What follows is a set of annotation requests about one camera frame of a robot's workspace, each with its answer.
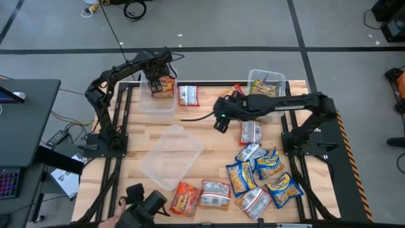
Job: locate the black platform with hazard stripe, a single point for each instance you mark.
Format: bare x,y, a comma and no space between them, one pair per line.
345,190

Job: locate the black desk crossbar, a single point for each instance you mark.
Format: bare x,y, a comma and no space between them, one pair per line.
60,160

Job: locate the blue Maruchan ramen pack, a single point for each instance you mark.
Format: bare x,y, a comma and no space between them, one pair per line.
240,179
248,152
283,190
269,164

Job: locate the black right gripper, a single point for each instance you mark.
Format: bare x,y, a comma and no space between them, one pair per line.
231,109

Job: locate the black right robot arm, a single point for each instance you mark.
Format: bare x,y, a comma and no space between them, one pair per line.
284,103

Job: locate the clear plastic bin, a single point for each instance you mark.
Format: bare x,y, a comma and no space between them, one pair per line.
171,158
158,106

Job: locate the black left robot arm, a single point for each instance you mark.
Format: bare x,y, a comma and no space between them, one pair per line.
123,68

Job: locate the black aluminium table frame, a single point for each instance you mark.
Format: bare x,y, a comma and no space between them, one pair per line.
190,226

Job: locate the dark laptop screen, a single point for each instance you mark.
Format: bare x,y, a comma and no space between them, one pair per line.
8,96

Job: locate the black chair base leg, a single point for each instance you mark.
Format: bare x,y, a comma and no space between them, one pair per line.
397,142

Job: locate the clear bin with paper label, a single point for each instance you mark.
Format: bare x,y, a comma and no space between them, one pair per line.
269,76

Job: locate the black desk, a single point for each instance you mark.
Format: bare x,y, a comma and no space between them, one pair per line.
28,126

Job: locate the green Maruchan noodle pack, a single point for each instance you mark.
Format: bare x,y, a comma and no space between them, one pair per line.
264,88

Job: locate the black equipment box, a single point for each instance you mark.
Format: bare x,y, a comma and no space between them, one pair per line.
395,30

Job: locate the black power adapter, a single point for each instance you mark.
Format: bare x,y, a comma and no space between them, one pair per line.
57,138

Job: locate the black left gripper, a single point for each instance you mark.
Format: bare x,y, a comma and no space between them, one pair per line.
159,72

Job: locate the black equipment case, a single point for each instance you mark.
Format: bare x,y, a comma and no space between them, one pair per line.
389,9

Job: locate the backlit keyboard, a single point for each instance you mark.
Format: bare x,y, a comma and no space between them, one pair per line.
9,183

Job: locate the person's hand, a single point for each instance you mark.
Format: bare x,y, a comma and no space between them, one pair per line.
109,223

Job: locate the white computer mouse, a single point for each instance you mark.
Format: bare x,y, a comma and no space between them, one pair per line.
20,94

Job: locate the red Maruchan noodle pack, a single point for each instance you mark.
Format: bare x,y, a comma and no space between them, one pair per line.
251,133
189,96
235,90
167,87

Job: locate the orange object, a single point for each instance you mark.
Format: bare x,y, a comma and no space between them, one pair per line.
402,85

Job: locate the orange Saucy Noods noodle pack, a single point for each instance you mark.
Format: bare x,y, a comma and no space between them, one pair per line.
215,194
185,200

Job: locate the orange Maruchan ramen pack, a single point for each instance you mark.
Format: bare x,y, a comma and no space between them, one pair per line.
253,202

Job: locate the white paper sheet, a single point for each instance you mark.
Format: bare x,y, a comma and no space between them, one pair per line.
64,182

